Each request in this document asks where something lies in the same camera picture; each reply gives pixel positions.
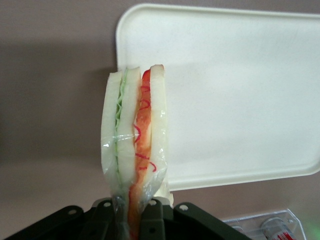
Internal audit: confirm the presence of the red cola bottle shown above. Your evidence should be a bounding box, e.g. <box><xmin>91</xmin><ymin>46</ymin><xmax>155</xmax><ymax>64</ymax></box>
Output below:
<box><xmin>260</xmin><ymin>216</ymin><xmax>298</xmax><ymax>240</ymax></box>

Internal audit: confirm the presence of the clear acrylic bottle rack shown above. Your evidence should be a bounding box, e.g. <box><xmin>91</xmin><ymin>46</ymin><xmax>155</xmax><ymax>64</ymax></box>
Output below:
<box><xmin>220</xmin><ymin>208</ymin><xmax>305</xmax><ymax>240</ymax></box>

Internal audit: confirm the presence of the cream plastic tray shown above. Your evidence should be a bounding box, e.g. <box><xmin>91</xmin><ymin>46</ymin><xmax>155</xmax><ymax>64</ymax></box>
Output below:
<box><xmin>115</xmin><ymin>3</ymin><xmax>320</xmax><ymax>194</ymax></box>

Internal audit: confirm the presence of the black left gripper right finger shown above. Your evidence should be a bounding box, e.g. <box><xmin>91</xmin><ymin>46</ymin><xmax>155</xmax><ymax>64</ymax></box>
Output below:
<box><xmin>138</xmin><ymin>197</ymin><xmax>174</xmax><ymax>240</ymax></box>

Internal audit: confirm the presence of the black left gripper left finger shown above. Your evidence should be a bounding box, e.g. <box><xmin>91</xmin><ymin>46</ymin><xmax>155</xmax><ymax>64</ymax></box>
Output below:
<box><xmin>81</xmin><ymin>197</ymin><xmax>124</xmax><ymax>240</ymax></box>

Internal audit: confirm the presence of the triangle sandwich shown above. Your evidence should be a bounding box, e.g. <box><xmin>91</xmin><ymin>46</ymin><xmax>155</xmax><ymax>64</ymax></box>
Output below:
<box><xmin>99</xmin><ymin>63</ymin><xmax>175</xmax><ymax>240</ymax></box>

